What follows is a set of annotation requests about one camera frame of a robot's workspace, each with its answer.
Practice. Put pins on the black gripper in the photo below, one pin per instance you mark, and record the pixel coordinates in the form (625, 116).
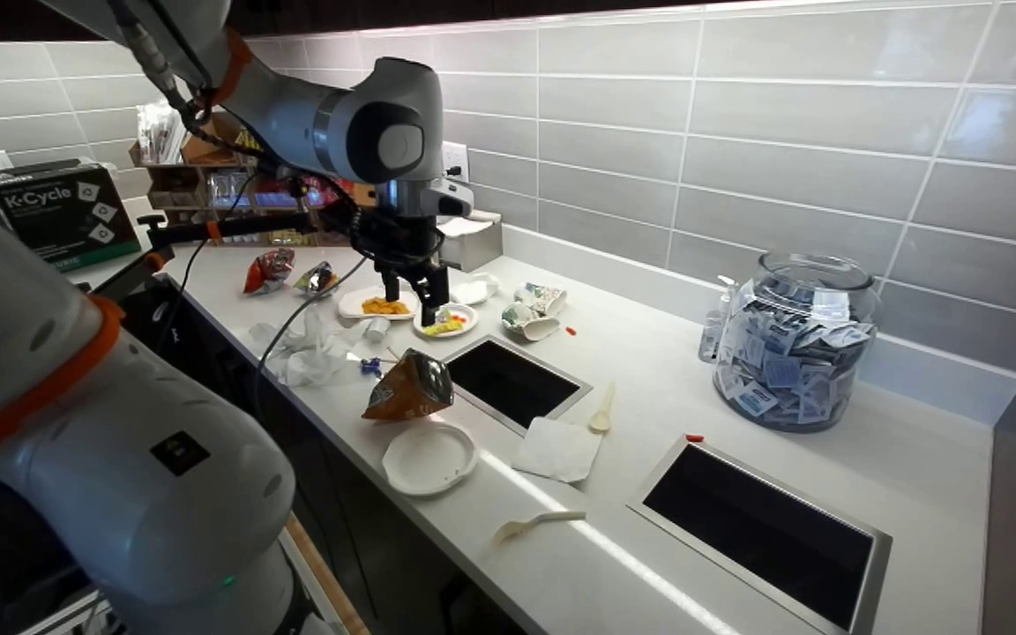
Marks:
(401, 243)

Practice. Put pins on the orange snack packet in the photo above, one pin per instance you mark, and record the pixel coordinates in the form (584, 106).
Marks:
(406, 390)

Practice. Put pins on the red snack packet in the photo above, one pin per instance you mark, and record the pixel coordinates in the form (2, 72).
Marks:
(266, 270)

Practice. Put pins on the trash chute beside glass jar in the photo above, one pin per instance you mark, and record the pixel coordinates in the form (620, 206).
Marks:
(767, 533)

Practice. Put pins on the small plate with yellow food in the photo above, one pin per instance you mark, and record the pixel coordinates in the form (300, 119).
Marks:
(447, 321)

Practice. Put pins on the plate with orange food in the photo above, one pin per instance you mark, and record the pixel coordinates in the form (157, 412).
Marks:
(369, 307)

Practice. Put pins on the crumpled white paper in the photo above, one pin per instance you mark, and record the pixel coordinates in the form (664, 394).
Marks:
(472, 291)

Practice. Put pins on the metal napkin dispenser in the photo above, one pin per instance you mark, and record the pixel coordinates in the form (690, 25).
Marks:
(472, 237)

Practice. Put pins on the small blue scrap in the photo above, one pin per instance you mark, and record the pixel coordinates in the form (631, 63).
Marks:
(369, 368)

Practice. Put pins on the crumpled silver foil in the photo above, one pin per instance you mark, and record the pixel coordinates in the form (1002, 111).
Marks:
(319, 280)

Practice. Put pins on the crumpled clear plastic wrap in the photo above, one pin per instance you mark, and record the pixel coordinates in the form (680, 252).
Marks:
(307, 351)

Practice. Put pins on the white round plate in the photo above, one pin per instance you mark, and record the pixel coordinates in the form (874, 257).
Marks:
(429, 459)

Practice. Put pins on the white paper napkin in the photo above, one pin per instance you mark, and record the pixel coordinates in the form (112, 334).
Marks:
(560, 450)

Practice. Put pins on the snack display rack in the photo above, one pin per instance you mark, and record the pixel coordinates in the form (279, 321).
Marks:
(219, 187)

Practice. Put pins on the small wooden spoon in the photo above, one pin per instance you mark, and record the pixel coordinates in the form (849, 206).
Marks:
(603, 413)

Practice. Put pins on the white wooden spatula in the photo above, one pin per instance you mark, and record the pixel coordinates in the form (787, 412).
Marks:
(539, 525)

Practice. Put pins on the white plastic bag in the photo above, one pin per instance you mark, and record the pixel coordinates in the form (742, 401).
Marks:
(160, 133)

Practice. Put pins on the wooden platform edge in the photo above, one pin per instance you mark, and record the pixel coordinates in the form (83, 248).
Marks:
(326, 585)

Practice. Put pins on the small clear sanitizer bottle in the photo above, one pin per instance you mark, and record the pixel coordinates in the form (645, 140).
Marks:
(715, 328)

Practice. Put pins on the dark recycling box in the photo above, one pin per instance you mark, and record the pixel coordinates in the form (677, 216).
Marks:
(62, 216)

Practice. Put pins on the glass jar of blue sachets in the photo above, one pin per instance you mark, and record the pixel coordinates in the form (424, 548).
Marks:
(793, 346)

